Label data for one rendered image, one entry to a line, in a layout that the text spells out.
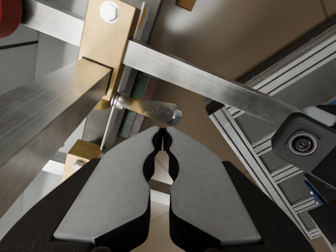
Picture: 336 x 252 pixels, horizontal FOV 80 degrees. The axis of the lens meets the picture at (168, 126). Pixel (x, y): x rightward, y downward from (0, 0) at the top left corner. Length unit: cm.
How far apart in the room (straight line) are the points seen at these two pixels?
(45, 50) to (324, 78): 110
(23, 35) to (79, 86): 36
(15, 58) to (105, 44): 30
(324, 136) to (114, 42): 23
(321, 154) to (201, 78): 15
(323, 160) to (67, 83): 23
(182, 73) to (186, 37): 86
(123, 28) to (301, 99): 101
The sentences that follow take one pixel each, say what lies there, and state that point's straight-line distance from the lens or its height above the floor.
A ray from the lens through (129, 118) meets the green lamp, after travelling 47.
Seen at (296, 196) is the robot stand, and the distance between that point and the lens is 156.
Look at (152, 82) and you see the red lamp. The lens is 44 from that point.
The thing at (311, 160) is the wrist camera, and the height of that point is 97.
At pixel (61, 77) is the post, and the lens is 20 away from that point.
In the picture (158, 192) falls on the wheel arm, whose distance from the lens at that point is 42.
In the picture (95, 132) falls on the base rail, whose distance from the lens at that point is 51.
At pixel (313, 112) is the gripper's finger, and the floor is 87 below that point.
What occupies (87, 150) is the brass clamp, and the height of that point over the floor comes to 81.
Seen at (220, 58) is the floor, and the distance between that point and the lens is 117.
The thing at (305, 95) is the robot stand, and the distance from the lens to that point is 117.
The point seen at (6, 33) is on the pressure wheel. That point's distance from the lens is 29.
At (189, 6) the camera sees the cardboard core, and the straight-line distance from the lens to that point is 105.
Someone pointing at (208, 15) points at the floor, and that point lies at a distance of 114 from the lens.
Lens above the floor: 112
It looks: 62 degrees down
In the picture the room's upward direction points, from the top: 180 degrees clockwise
